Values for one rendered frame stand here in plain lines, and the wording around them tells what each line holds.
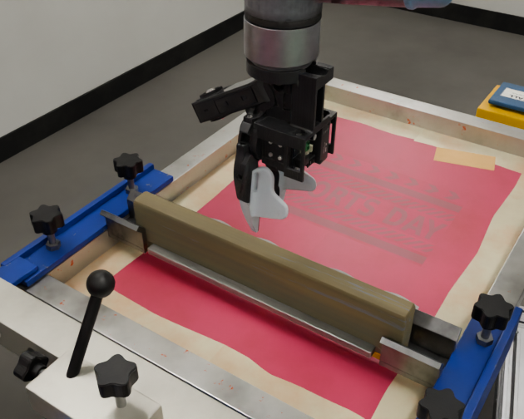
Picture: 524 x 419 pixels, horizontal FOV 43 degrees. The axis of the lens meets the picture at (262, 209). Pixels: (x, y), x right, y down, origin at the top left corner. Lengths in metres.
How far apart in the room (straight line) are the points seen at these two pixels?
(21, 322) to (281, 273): 0.31
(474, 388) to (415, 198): 0.42
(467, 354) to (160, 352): 0.36
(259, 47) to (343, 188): 0.52
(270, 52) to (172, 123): 2.66
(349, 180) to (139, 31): 2.58
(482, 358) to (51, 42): 2.68
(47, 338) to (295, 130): 0.36
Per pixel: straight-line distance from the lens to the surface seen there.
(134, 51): 3.61
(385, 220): 1.06
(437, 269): 0.99
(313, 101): 0.66
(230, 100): 0.71
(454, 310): 0.93
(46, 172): 3.03
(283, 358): 0.84
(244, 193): 0.73
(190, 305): 0.91
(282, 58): 0.64
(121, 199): 1.03
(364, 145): 1.25
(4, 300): 0.84
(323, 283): 0.79
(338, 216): 1.06
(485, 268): 1.01
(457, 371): 0.80
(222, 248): 0.85
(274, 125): 0.68
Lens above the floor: 1.59
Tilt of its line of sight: 37 degrees down
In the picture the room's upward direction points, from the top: straight up
